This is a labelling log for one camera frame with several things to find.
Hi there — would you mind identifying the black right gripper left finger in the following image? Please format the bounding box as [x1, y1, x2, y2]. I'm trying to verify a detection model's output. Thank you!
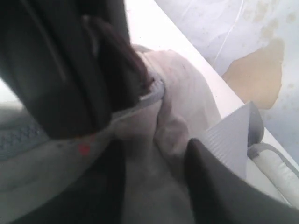
[0, 0, 150, 139]

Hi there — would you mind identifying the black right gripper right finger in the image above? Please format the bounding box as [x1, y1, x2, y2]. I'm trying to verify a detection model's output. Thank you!
[184, 139, 299, 224]

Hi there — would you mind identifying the white canvas duffel bag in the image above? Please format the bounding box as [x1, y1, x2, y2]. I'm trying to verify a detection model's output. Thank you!
[0, 44, 299, 224]

